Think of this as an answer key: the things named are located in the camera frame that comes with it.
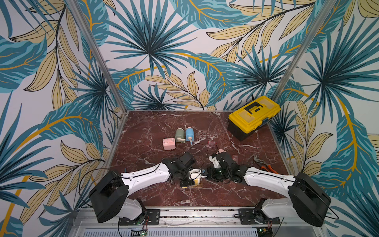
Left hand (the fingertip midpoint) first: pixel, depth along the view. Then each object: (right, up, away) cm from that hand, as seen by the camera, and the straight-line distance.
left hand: (190, 179), depth 81 cm
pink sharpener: (+19, +14, +12) cm, 26 cm away
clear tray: (+27, +10, +9) cm, 30 cm away
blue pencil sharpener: (-1, +24, +16) cm, 29 cm away
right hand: (+6, +2, 0) cm, 6 cm away
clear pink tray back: (+14, +17, +20) cm, 30 cm away
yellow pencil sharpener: (+3, 0, -4) cm, 5 cm away
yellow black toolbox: (+37, +34, +12) cm, 52 cm away
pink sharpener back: (-14, +18, +13) cm, 26 cm away
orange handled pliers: (+46, +5, +11) cm, 47 cm away
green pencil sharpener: (-7, +23, +16) cm, 28 cm away
